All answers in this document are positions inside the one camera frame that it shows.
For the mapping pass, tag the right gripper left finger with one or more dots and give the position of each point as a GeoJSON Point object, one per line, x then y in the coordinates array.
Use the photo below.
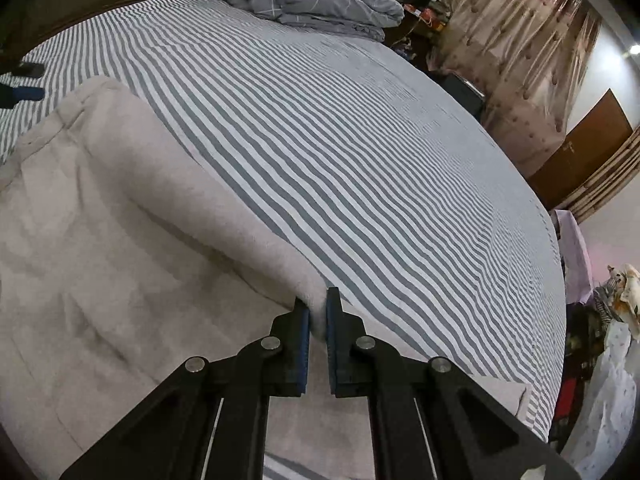
{"type": "Point", "coordinates": [289, 368]}

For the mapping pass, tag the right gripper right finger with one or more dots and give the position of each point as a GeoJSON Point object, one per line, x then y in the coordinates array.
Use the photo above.
{"type": "Point", "coordinates": [347, 377]}

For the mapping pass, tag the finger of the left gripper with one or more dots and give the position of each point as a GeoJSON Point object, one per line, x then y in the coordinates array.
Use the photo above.
{"type": "Point", "coordinates": [16, 67]}
{"type": "Point", "coordinates": [11, 96]}

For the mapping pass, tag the light grey fleece pants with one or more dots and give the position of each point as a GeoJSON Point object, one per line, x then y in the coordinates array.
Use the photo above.
{"type": "Point", "coordinates": [121, 257]}

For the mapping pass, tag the grey striped bed sheet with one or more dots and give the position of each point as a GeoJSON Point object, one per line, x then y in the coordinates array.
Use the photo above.
{"type": "Point", "coordinates": [343, 149]}

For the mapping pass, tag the lilac cloth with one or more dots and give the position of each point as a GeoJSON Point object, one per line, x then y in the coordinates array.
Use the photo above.
{"type": "Point", "coordinates": [578, 276]}

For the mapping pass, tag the pile of clothes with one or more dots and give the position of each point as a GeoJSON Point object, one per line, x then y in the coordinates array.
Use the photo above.
{"type": "Point", "coordinates": [595, 426]}

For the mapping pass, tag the brown wooden door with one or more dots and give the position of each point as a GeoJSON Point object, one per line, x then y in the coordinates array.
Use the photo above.
{"type": "Point", "coordinates": [585, 149]}

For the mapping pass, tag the pink patterned curtain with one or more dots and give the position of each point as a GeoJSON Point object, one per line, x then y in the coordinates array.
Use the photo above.
{"type": "Point", "coordinates": [529, 59]}

